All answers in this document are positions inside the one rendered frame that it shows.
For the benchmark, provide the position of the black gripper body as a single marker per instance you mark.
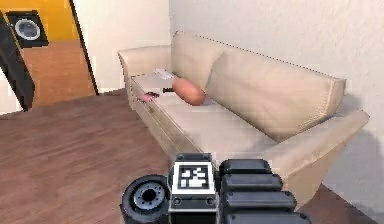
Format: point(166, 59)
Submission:
point(148, 198)

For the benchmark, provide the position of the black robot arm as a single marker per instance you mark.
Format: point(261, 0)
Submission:
point(233, 196)

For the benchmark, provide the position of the small black remote control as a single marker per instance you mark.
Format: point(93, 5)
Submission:
point(167, 89)

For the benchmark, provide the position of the beige sofa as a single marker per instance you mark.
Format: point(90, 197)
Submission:
point(233, 110)

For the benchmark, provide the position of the white flat object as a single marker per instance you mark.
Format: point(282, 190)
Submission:
point(164, 73)

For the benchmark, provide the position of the dark open room door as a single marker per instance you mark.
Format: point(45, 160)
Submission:
point(15, 70)

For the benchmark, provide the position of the black washing machine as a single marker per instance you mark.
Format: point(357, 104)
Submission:
point(27, 29)

